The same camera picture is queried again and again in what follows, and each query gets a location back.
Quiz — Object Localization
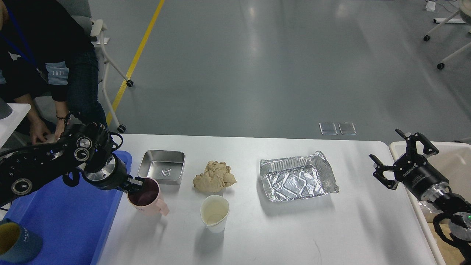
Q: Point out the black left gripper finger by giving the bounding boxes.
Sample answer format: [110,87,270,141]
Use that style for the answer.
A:
[121,177,145,194]

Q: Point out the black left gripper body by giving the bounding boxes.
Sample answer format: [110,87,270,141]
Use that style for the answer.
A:
[83,153,129,191]

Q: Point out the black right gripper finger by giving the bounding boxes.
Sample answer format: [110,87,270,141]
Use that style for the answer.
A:
[394,128,439,159]
[369,154,399,190]

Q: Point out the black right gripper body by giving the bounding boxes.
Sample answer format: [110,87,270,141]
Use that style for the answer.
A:
[394,154,449,201]

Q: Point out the pink mug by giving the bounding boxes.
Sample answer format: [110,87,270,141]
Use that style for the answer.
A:
[127,177,169,216]

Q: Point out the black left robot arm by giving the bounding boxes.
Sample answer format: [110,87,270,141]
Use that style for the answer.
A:
[0,123,145,206]

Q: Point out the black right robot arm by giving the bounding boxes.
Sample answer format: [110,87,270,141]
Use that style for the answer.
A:
[370,129,471,265]

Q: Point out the person's left hand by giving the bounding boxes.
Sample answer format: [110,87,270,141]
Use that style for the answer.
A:
[54,116,69,140]

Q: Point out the person's right hand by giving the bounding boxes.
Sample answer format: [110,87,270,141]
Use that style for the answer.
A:
[30,120,52,145]

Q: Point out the white plastic bin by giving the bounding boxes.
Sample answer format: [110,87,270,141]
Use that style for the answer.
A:
[389,141,471,265]

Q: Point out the crumpled clear plastic in bin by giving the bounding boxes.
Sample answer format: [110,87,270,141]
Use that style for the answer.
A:
[418,201,437,219]

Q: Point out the square stainless steel tray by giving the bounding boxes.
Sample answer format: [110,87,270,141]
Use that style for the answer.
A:
[138,150,185,185]

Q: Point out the blue plastic tray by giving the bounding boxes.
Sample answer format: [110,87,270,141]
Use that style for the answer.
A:
[0,150,133,265]

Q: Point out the clear floor plate right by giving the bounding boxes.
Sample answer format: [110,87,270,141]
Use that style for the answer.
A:
[338,122,357,135]

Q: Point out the clear floor plate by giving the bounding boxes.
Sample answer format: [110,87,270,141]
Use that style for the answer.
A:
[319,122,338,135]
[338,122,357,135]

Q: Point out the white rolling stand legs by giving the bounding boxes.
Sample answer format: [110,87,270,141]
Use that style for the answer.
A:
[423,0,471,70]

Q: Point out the white paper cup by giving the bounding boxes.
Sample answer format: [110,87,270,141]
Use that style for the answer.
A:
[200,195,230,233]

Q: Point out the crumpled brown paper ball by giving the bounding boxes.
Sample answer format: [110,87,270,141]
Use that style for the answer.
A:
[193,160,237,192]

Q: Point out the clear floor plate left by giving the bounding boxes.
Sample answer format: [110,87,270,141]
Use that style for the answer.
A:
[319,122,338,135]

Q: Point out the aluminium foil tray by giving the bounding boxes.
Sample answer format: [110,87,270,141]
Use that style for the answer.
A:
[259,151,340,202]

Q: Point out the small white side table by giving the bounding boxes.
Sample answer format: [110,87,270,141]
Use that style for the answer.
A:
[0,99,31,147]

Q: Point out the teal mug yellow inside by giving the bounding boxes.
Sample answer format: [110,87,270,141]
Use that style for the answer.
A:
[0,218,43,264]

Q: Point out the seated person in black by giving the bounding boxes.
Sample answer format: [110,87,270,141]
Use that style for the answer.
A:
[0,0,107,137]

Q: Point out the white rolling chair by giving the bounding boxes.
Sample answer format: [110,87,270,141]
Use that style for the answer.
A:
[58,0,134,134]

